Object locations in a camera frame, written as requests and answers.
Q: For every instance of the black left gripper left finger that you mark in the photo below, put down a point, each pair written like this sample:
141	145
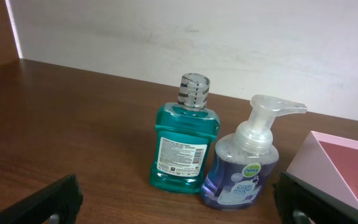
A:
62	198

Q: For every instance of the pink open cardboard box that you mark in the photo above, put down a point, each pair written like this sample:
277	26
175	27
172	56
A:
329	163

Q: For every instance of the teal mouthwash bottle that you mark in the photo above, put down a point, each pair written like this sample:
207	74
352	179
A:
185	131

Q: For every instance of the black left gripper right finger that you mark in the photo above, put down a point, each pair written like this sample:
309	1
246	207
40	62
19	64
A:
300	202

